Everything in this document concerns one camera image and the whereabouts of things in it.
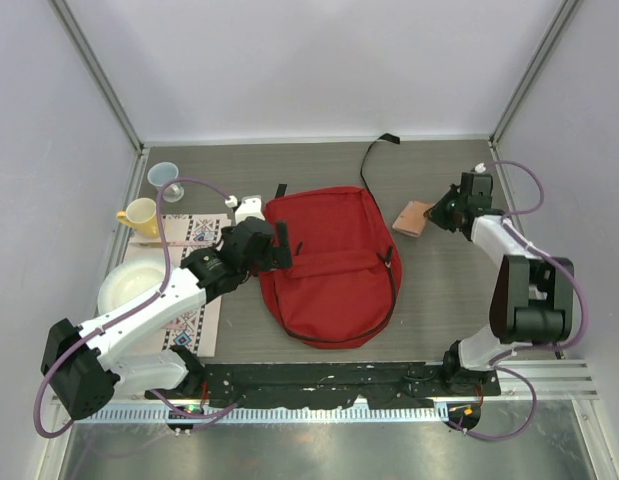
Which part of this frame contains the white cable duct strip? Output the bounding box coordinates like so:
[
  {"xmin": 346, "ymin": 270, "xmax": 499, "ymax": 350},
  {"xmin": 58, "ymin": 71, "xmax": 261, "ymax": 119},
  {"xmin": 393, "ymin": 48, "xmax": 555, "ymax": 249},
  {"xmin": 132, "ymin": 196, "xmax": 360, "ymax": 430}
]
[{"xmin": 79, "ymin": 403, "xmax": 448, "ymax": 425}]

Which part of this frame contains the yellow mug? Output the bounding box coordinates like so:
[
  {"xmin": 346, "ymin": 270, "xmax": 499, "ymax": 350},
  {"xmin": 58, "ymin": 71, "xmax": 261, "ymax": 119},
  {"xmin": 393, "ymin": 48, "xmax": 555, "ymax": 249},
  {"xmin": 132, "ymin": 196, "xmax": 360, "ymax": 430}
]
[{"xmin": 116, "ymin": 198, "xmax": 161, "ymax": 239}]

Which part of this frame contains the light blue cup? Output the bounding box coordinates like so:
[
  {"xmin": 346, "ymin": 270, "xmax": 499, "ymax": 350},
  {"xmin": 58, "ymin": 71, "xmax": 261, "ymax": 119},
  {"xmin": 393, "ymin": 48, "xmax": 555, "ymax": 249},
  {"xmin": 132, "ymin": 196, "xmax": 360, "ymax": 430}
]
[{"xmin": 147, "ymin": 162, "xmax": 185, "ymax": 203}]

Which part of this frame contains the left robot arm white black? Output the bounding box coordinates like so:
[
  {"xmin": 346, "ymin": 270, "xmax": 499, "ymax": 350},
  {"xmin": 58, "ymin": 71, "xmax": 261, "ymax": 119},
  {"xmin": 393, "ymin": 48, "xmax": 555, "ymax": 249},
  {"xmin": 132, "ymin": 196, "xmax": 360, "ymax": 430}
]
[{"xmin": 41, "ymin": 217, "xmax": 292, "ymax": 420}]

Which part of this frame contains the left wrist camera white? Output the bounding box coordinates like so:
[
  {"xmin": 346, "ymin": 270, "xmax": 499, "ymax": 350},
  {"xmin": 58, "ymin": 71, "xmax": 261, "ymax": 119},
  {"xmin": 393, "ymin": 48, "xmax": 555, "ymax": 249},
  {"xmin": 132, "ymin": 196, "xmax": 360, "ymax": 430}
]
[{"xmin": 225, "ymin": 195, "xmax": 265, "ymax": 224}]

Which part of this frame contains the red backpack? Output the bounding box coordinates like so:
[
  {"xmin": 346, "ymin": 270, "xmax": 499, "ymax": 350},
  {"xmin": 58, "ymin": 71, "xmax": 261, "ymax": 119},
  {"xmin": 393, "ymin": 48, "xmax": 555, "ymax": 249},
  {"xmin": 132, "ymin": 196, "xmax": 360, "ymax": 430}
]
[{"xmin": 258, "ymin": 132, "xmax": 404, "ymax": 350}]

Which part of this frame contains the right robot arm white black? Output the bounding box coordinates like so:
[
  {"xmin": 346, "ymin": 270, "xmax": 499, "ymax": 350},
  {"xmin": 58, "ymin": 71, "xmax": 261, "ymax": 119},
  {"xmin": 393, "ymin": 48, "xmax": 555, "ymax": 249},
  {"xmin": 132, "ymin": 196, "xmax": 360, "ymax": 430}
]
[{"xmin": 425, "ymin": 169, "xmax": 574, "ymax": 395}]

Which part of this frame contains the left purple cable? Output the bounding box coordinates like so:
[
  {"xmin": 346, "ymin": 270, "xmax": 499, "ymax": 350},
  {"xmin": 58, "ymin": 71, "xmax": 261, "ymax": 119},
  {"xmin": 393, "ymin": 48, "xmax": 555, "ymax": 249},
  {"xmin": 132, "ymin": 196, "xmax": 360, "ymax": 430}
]
[{"xmin": 33, "ymin": 177, "xmax": 238, "ymax": 439}]

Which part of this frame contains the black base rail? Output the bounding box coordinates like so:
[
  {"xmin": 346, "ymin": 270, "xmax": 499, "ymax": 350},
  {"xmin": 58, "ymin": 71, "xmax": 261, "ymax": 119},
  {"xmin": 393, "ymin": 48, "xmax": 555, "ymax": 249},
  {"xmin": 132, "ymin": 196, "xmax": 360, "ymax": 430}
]
[{"xmin": 160, "ymin": 362, "xmax": 501, "ymax": 410}]

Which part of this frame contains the white paper plate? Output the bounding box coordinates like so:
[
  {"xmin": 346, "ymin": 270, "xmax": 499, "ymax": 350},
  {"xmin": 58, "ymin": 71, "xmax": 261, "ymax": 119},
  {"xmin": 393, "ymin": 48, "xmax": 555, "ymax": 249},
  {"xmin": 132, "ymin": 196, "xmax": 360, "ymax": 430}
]
[{"xmin": 97, "ymin": 256, "xmax": 165, "ymax": 315}]

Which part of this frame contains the patterned placemat cloth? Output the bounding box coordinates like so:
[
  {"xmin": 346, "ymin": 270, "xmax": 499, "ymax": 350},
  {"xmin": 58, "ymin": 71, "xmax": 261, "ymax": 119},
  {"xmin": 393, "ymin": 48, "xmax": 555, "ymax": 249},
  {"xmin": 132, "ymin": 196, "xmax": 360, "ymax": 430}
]
[{"xmin": 121, "ymin": 214, "xmax": 230, "ymax": 358}]

